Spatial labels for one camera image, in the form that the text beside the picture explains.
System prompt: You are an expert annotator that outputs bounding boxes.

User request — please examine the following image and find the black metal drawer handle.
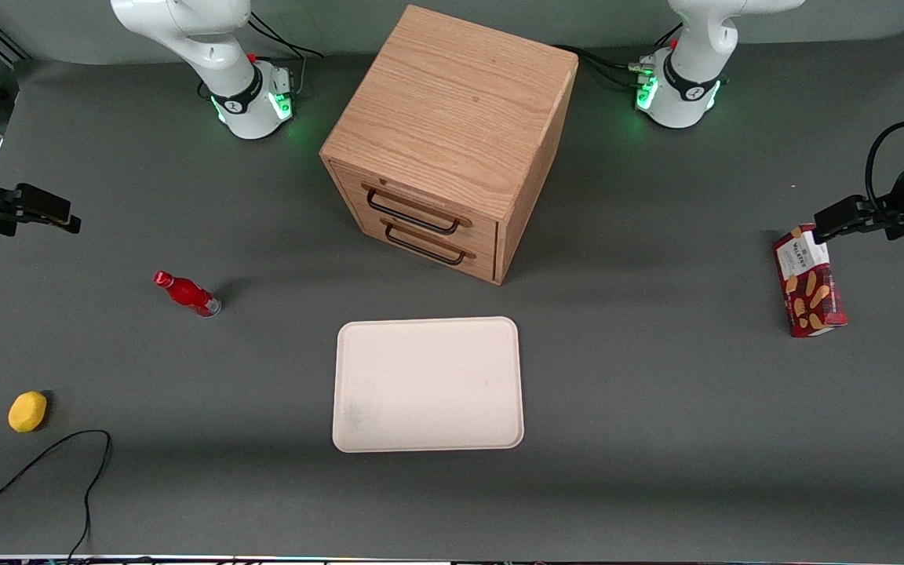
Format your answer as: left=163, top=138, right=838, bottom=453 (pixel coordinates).
left=364, top=187, right=462, bottom=235
left=383, top=223, right=468, bottom=266

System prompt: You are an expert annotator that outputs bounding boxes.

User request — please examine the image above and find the wooden drawer without front scratches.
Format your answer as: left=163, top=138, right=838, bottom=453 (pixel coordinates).
left=332, top=161, right=500, bottom=256

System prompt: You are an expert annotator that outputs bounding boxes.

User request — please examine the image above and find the red shortbread cookie box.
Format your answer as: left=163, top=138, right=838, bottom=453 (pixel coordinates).
left=772, top=224, right=848, bottom=338

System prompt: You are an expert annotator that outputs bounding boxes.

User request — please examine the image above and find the red plastic bottle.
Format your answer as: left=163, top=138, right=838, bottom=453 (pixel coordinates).
left=153, top=271, right=223, bottom=319

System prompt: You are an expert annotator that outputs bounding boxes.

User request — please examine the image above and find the yellow lemon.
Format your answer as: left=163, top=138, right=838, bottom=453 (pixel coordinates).
left=8, top=391, right=49, bottom=434

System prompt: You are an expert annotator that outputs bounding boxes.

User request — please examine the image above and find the beige rectangular tray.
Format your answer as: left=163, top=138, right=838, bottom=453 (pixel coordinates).
left=332, top=316, right=525, bottom=454

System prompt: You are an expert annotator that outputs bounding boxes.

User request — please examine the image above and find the oak wooden cabinet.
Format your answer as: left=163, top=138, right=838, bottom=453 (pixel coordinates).
left=320, top=4, right=578, bottom=285

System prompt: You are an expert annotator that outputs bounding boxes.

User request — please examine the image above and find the thin black table cable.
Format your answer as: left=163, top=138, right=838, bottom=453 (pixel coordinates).
left=0, top=429, right=113, bottom=563

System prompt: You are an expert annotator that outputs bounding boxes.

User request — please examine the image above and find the black left arm base cable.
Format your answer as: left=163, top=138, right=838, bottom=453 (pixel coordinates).
left=554, top=43, right=657, bottom=89

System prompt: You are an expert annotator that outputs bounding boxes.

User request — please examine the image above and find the black arm base cable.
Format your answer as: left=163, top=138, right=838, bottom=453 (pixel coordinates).
left=554, top=43, right=657, bottom=89
left=246, top=11, right=326, bottom=99

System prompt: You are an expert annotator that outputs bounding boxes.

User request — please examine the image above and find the black right arm base cable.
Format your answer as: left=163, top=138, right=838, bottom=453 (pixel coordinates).
left=246, top=11, right=326, bottom=99

